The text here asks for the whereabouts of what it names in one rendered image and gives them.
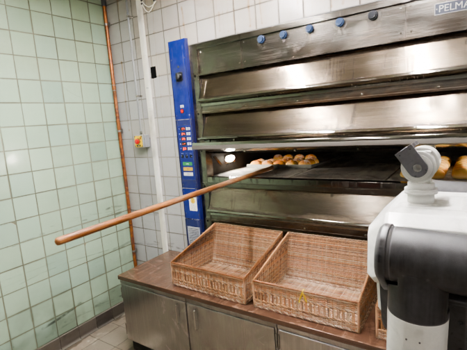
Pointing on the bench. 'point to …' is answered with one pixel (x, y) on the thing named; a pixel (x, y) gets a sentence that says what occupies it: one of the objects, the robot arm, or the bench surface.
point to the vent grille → (193, 233)
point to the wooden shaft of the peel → (151, 209)
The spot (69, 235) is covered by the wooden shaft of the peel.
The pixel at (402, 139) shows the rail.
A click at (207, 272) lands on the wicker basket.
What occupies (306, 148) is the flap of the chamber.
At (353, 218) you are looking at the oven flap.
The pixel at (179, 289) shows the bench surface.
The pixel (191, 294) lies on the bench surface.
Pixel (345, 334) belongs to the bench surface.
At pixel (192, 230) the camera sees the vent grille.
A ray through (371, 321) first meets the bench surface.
